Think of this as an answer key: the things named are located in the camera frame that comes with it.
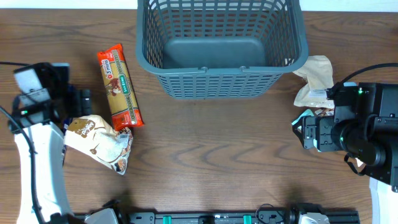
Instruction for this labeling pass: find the Kleenex tissue multipack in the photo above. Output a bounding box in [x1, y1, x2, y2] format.
[62, 84, 76, 164]

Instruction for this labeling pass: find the beige paper pouch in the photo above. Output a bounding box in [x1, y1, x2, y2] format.
[294, 55, 335, 109]

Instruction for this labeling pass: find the teal snack packet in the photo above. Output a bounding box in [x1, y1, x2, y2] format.
[292, 109, 315, 125]

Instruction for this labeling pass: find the cream brown snack bag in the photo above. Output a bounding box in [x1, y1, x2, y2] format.
[64, 115, 133, 175]

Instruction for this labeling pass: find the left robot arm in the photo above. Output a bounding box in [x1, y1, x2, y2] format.
[6, 62, 91, 223]

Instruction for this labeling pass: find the brown white snack bag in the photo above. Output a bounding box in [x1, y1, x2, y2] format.
[314, 108, 335, 117]

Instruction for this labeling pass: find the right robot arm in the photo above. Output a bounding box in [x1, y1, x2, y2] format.
[292, 83, 397, 223]

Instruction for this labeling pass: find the grey plastic basket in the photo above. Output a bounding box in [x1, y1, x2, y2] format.
[136, 0, 308, 99]

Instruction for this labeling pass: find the orange spaghetti packet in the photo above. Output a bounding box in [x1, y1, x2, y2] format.
[97, 44, 144, 131]

